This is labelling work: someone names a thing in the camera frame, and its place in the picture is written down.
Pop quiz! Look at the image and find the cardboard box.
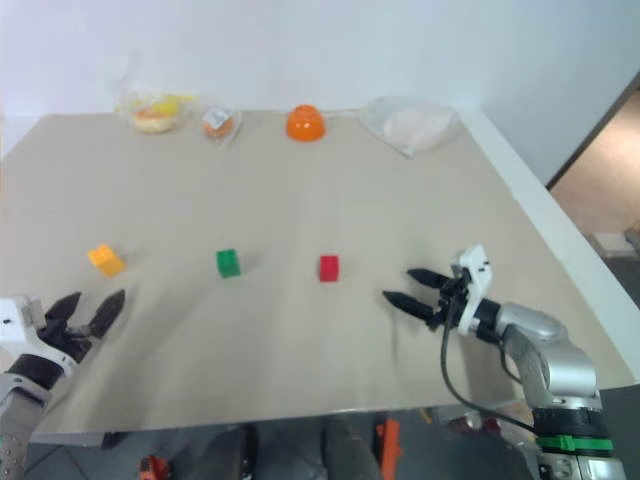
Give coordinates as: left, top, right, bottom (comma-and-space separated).
591, 225, 640, 257

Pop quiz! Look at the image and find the clear bag with yellow food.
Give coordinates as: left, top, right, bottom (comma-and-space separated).
114, 88, 200, 136

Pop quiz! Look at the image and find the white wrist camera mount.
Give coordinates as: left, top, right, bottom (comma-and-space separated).
0, 295, 80, 372
449, 244, 497, 336

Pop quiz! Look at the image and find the red cube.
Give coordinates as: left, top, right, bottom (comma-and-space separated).
319, 254, 342, 283

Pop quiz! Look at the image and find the dark rounded shape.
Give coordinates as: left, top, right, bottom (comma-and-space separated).
319, 415, 387, 480

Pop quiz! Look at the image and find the beige table cloth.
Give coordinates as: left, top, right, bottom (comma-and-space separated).
0, 111, 634, 434

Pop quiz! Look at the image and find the small red orange object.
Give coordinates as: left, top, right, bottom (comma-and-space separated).
138, 453, 175, 480

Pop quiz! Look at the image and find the orange plastic tool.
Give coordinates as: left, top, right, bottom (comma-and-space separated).
374, 418, 404, 480

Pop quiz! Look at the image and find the small bag with orange item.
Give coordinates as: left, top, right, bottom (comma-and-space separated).
200, 105, 244, 149

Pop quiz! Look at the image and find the green cube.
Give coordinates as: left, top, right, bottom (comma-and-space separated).
215, 248, 243, 279

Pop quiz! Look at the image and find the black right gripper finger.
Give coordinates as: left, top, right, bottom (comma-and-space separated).
406, 268, 452, 289
381, 290, 438, 323

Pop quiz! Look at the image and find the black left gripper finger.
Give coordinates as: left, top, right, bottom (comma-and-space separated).
45, 291, 83, 330
88, 288, 127, 341

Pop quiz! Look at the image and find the clear bag with white contents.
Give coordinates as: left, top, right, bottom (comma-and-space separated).
358, 95, 459, 160

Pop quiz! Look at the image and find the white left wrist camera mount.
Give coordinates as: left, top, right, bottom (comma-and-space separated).
0, 295, 80, 372

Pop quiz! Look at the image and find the yellow cube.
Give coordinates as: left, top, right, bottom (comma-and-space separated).
86, 243, 127, 278

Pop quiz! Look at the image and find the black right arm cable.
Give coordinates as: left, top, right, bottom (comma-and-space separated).
439, 298, 540, 432

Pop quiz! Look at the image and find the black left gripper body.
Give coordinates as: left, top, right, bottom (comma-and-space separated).
38, 320, 102, 363

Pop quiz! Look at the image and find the orange plastic bowl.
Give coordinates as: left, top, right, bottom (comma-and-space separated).
285, 103, 329, 144

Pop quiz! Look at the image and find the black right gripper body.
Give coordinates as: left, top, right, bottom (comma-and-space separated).
427, 269, 474, 330

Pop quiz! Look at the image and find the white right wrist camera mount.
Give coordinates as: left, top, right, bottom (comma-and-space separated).
449, 244, 497, 336

